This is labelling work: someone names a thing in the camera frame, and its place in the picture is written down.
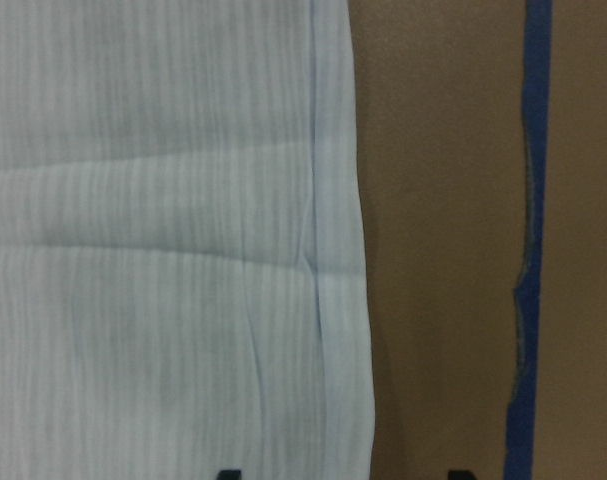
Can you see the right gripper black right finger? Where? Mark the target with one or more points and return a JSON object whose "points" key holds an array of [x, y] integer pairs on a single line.
{"points": [[461, 475]]}

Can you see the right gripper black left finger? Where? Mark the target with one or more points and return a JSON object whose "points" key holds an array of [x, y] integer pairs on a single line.
{"points": [[229, 474]]}

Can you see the light blue button-up shirt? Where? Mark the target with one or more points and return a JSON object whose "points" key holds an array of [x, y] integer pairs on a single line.
{"points": [[182, 265]]}

